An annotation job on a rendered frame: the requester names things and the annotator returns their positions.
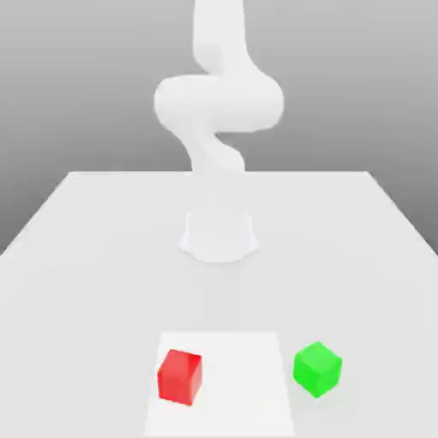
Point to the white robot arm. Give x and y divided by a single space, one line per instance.
219 102

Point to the small red cube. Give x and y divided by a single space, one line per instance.
178 377

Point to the small green cube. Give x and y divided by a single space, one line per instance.
317 369

